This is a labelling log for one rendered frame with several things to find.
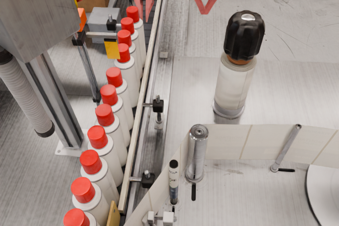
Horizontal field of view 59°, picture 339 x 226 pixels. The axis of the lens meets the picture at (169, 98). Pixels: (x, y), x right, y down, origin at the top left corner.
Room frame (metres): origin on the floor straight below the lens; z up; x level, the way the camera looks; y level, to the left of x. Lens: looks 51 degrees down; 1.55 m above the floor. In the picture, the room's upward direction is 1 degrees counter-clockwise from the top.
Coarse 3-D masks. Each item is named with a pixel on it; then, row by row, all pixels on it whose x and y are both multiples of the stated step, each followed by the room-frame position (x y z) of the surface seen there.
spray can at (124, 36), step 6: (126, 30) 0.60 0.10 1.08; (120, 36) 0.58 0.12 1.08; (126, 36) 0.58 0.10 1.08; (120, 42) 0.58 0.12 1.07; (126, 42) 0.58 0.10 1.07; (132, 42) 0.60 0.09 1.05; (132, 48) 0.58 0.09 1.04; (132, 54) 0.57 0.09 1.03; (138, 72) 0.58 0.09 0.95; (138, 78) 0.58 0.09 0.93; (138, 84) 0.58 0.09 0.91
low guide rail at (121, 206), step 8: (160, 0) 1.01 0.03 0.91; (152, 32) 0.81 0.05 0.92; (152, 40) 0.77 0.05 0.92; (152, 48) 0.75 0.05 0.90; (144, 72) 0.62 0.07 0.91; (144, 80) 0.59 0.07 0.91; (144, 88) 0.56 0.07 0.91; (136, 112) 0.47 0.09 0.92; (136, 120) 0.45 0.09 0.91; (136, 128) 0.42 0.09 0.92; (136, 136) 0.40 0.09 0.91; (128, 152) 0.36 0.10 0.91; (128, 160) 0.33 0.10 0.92; (128, 168) 0.31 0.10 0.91; (128, 176) 0.29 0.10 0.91; (128, 184) 0.28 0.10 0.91; (120, 200) 0.24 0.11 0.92; (120, 208) 0.22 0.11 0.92
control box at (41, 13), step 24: (0, 0) 0.28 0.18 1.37; (24, 0) 0.30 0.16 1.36; (48, 0) 0.32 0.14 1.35; (72, 0) 0.35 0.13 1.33; (0, 24) 0.28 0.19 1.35; (24, 24) 0.29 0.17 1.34; (48, 24) 0.31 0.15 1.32; (72, 24) 0.34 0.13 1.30; (24, 48) 0.28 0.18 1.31; (48, 48) 0.30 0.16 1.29
